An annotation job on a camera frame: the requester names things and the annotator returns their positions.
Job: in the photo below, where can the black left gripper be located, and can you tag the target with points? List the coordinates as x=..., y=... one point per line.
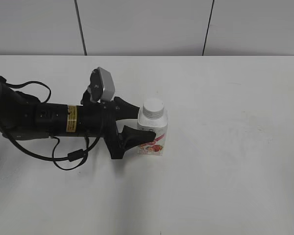
x=99, y=120

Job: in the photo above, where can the white strawberry drink bottle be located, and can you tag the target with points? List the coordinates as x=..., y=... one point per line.
x=159, y=127

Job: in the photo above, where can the white screw cap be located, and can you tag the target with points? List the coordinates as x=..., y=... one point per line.
x=153, y=108

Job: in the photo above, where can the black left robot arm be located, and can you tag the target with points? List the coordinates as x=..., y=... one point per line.
x=24, y=117

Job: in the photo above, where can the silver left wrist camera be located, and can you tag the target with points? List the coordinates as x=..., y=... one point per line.
x=101, y=85

